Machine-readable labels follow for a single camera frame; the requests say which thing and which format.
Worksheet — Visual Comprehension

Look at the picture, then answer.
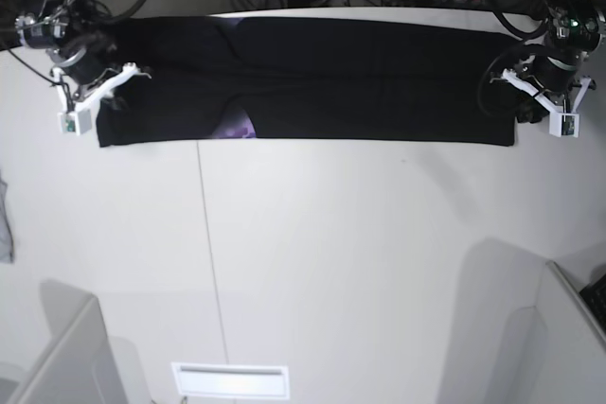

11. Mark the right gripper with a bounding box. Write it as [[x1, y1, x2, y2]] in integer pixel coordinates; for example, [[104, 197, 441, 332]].
[[51, 44, 130, 113]]

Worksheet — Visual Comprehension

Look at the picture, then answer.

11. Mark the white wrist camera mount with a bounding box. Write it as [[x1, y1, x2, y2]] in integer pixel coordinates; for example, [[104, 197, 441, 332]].
[[50, 62, 152, 136], [497, 69, 597, 138]]

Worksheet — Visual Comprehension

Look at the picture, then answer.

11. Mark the black keyboard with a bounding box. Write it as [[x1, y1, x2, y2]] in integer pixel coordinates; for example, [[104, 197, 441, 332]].
[[579, 275, 606, 330]]

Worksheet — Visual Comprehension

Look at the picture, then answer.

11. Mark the white partition panel left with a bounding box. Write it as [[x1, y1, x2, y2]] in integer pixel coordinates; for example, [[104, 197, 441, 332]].
[[8, 295, 128, 404]]

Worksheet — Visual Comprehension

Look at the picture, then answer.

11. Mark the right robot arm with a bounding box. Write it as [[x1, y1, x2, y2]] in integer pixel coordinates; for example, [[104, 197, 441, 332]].
[[10, 0, 147, 114]]

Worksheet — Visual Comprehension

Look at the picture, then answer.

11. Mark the white label plate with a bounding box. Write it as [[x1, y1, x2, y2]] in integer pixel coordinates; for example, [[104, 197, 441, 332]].
[[171, 362, 291, 400]]

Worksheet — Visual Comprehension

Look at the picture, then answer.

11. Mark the white partition panel right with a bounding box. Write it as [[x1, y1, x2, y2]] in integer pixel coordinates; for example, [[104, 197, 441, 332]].
[[532, 262, 605, 403]]

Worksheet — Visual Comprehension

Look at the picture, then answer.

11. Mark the grey cloth at left edge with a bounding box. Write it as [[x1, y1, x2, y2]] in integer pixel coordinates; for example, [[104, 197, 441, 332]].
[[0, 181, 14, 264]]

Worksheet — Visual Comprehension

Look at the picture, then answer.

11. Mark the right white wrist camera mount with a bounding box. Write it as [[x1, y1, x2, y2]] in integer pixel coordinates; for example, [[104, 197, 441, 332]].
[[50, 62, 152, 136]]

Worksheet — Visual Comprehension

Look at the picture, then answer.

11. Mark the black T-shirt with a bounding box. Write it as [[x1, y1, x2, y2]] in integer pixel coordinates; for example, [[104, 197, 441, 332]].
[[97, 16, 515, 148]]

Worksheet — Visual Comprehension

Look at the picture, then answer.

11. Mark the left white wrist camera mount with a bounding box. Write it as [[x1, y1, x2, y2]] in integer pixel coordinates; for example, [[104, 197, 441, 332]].
[[497, 69, 597, 138]]

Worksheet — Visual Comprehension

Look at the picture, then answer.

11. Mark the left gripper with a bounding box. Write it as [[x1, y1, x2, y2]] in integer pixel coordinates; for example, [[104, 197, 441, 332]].
[[515, 52, 582, 124]]

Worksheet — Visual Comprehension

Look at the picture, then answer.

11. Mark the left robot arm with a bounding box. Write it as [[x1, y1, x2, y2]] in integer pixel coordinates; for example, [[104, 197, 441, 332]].
[[476, 0, 605, 136]]

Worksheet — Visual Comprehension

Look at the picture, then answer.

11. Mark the white partition panel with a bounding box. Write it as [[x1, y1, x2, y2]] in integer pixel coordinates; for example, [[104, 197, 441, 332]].
[[8, 295, 128, 404], [532, 262, 605, 403]]

